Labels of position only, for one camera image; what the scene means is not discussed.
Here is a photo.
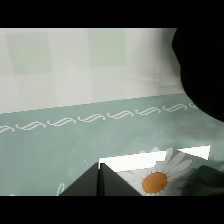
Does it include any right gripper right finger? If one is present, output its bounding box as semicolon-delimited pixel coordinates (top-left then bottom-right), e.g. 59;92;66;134
98;162;143;197

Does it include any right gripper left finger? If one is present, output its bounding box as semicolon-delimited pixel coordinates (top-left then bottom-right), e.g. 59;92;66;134
60;162;101;197

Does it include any dark green garment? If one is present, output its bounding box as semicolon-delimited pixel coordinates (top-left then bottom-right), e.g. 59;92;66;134
192;164;224;197

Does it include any black garment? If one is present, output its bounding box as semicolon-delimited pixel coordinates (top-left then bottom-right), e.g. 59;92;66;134
171;27;224;123

